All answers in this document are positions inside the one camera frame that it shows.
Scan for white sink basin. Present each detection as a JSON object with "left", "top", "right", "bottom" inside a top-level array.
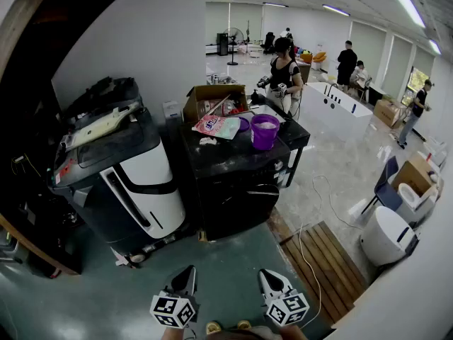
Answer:
[{"left": 249, "top": 103, "right": 287, "bottom": 124}]

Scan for white bathtub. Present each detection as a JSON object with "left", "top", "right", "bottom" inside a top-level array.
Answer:
[{"left": 302, "top": 81, "right": 374, "bottom": 143}]

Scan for black sink counter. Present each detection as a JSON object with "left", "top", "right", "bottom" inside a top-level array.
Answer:
[{"left": 247, "top": 93, "right": 311, "bottom": 188}]

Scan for white cable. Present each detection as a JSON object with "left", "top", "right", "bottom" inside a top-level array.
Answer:
[
  {"left": 311, "top": 174, "right": 364, "bottom": 231},
  {"left": 298, "top": 223, "right": 323, "bottom": 329}
]

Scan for small white appliance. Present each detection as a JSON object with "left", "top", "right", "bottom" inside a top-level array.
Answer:
[{"left": 162, "top": 100, "right": 183, "bottom": 120}]

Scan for dark grey appliance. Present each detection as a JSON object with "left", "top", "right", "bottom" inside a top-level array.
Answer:
[{"left": 63, "top": 76, "right": 143, "bottom": 120}]

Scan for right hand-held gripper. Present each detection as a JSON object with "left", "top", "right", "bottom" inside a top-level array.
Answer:
[{"left": 259, "top": 268, "right": 311, "bottom": 328}]

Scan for black front-load washing machine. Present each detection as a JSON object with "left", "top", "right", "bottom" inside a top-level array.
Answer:
[{"left": 178, "top": 118, "right": 294, "bottom": 242}]

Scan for blue chair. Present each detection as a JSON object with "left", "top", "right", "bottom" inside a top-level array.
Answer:
[{"left": 361, "top": 155, "right": 404, "bottom": 215}]

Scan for white black top-load washing machine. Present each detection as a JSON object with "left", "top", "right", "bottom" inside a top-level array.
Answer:
[{"left": 49, "top": 108, "right": 187, "bottom": 256}]

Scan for purple bucket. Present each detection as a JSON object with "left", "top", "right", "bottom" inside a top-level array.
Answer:
[{"left": 250, "top": 113, "right": 281, "bottom": 152}]

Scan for cluttered grey table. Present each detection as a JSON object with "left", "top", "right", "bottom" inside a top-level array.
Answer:
[{"left": 207, "top": 72, "right": 238, "bottom": 86}]

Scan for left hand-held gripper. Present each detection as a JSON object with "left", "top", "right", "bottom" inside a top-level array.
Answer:
[{"left": 149, "top": 265, "right": 198, "bottom": 329}]

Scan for long metal rod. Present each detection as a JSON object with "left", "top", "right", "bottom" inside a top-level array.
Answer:
[{"left": 207, "top": 93, "right": 231, "bottom": 117}]

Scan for pink teal detergent bag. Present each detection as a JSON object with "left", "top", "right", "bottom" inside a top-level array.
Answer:
[{"left": 191, "top": 114, "right": 241, "bottom": 140}]

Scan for black office chair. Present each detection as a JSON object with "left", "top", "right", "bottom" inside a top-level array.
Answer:
[{"left": 260, "top": 31, "right": 276, "bottom": 55}]

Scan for person's brown shirt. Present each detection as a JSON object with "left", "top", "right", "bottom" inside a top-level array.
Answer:
[{"left": 203, "top": 326, "right": 284, "bottom": 340}]

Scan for orange seat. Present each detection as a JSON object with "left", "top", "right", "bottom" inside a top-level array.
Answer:
[{"left": 299, "top": 50, "right": 327, "bottom": 65}]

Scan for black cabinet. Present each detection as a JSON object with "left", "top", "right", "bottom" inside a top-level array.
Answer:
[{"left": 216, "top": 33, "right": 229, "bottom": 57}]

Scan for sealed brown cardboard box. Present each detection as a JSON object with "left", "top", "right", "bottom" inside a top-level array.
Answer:
[{"left": 373, "top": 98, "right": 408, "bottom": 129}]

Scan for white paper scraps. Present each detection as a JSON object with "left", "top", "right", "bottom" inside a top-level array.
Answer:
[{"left": 109, "top": 246, "right": 147, "bottom": 269}]

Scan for wooden slat platform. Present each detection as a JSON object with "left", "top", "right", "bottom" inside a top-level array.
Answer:
[{"left": 267, "top": 207, "right": 369, "bottom": 326}]

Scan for cluttered open cardboard box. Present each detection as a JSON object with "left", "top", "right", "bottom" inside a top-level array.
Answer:
[{"left": 183, "top": 83, "right": 251, "bottom": 123}]

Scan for clear plastic bottle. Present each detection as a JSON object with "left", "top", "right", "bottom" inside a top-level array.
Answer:
[{"left": 196, "top": 99, "right": 227, "bottom": 120}]

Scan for black standing fan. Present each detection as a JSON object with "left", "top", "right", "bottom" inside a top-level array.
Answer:
[{"left": 222, "top": 27, "right": 246, "bottom": 67}]

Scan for large open cardboard box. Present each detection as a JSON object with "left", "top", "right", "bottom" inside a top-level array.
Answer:
[{"left": 391, "top": 153, "right": 443, "bottom": 198}]

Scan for window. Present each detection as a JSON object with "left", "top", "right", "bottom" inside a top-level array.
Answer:
[{"left": 401, "top": 65, "right": 431, "bottom": 108}]

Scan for person's right forearm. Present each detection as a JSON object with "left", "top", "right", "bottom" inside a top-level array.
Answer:
[{"left": 275, "top": 325, "right": 309, "bottom": 340}]

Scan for wooden shelter frame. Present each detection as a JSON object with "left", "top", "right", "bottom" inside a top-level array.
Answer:
[{"left": 0, "top": 0, "right": 142, "bottom": 276}]

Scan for cream plastic panel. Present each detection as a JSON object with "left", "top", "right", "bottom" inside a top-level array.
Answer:
[{"left": 62, "top": 101, "right": 146, "bottom": 152}]

